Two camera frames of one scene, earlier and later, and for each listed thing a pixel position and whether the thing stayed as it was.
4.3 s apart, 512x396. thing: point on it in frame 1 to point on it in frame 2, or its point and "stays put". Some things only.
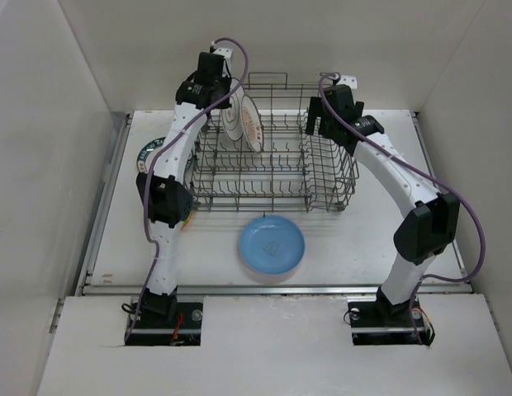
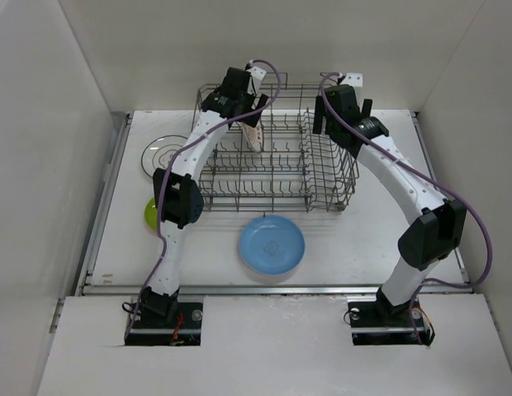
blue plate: x=272 y=245 stays put
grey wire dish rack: x=256 y=156 stays put
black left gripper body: x=223 y=86 to x=247 y=101
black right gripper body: x=328 y=127 stays put
